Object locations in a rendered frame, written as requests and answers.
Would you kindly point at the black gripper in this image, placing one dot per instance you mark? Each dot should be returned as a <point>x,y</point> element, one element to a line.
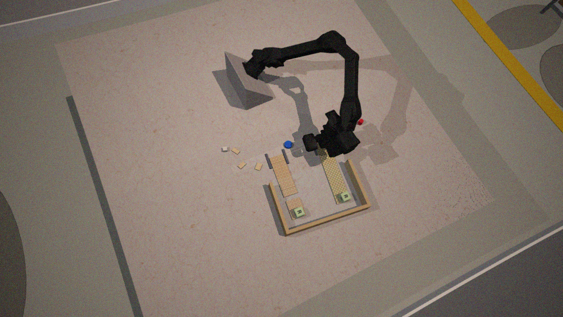
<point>310,141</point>

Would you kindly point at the yellow crosshatched strip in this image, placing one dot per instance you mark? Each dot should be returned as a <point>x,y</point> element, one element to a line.
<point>324,157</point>

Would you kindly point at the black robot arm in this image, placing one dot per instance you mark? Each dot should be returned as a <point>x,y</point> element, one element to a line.
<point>339,126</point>

